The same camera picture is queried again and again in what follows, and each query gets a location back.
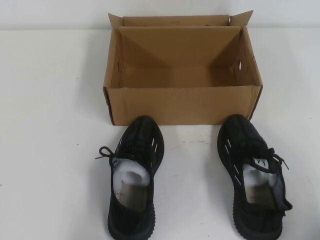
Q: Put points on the white paper shoe stuffing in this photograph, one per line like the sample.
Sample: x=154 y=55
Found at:
x=252 y=175

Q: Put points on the black sneaker with foam stuffing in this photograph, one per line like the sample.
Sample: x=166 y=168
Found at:
x=140 y=132

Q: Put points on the black sneaker with paper stuffing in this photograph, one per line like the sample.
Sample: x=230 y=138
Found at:
x=237 y=132

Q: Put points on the white foam shoe stuffing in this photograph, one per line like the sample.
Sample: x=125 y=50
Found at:
x=130 y=172

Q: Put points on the brown cardboard shoe box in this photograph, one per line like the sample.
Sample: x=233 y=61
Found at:
x=185 y=105

